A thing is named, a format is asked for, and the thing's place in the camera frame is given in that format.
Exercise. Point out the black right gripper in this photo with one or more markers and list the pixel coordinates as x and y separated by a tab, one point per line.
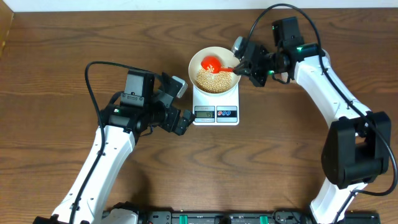
244	68

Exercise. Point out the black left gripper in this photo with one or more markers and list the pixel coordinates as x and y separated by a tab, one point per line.
168	124

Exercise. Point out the red plastic measuring scoop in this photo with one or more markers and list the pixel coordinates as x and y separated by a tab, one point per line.
213	64

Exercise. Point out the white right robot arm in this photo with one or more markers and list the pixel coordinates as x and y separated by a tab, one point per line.
356	150

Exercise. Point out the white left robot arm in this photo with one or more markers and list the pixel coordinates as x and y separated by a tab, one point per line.
116	137

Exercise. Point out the cream plastic bowl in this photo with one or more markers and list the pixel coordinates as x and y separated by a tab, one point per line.
225	56

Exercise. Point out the white digital kitchen scale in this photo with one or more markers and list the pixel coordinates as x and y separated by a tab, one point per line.
216	109

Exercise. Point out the soybeans in bowl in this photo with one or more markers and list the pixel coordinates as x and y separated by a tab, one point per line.
213	82

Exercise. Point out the brown cardboard side panel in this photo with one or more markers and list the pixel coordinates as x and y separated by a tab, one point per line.
6	20

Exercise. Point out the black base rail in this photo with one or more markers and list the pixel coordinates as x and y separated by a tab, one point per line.
230	217

